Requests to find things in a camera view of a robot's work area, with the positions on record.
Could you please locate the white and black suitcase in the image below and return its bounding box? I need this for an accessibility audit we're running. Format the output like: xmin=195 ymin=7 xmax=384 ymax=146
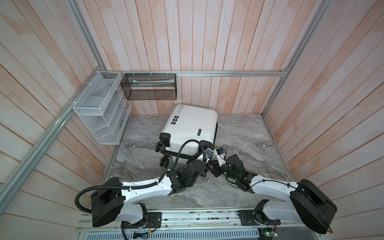
xmin=155 ymin=104 xmax=218 ymax=168

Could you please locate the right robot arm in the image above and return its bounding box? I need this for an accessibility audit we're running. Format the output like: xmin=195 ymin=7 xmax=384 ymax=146
xmin=209 ymin=155 xmax=338 ymax=234

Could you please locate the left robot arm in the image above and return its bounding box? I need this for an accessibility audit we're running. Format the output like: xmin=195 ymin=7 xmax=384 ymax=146
xmin=91 ymin=160 xmax=207 ymax=228

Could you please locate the green circuit board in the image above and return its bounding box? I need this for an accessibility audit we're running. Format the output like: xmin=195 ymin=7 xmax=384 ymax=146
xmin=259 ymin=229 xmax=278 ymax=240

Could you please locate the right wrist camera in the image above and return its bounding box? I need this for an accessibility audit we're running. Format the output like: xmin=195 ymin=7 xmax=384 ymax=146
xmin=216 ymin=148 xmax=227 ymax=167

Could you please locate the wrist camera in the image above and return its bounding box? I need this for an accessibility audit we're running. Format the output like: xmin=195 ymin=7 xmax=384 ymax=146
xmin=216 ymin=148 xmax=227 ymax=167
xmin=203 ymin=148 xmax=214 ymax=164

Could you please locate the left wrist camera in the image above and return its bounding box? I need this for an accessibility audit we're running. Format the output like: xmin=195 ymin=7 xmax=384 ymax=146
xmin=203 ymin=148 xmax=214 ymax=164

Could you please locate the black corrugated cable conduit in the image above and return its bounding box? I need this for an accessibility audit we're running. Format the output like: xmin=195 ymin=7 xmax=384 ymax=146
xmin=74 ymin=139 xmax=206 ymax=240

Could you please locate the aluminium front rail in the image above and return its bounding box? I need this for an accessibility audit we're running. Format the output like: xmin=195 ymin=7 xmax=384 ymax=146
xmin=75 ymin=207 xmax=306 ymax=233

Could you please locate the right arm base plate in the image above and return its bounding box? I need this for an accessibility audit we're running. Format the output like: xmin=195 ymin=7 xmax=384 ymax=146
xmin=237 ymin=210 xmax=281 ymax=226

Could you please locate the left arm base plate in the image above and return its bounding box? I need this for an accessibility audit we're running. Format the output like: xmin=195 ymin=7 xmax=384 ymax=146
xmin=122 ymin=212 xmax=162 ymax=229

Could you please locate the black mesh wall basket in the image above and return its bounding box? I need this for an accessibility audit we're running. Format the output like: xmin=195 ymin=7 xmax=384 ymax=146
xmin=121 ymin=73 xmax=178 ymax=101

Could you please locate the white wire mesh rack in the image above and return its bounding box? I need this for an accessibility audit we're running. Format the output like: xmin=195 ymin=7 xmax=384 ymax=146
xmin=73 ymin=71 xmax=132 ymax=145

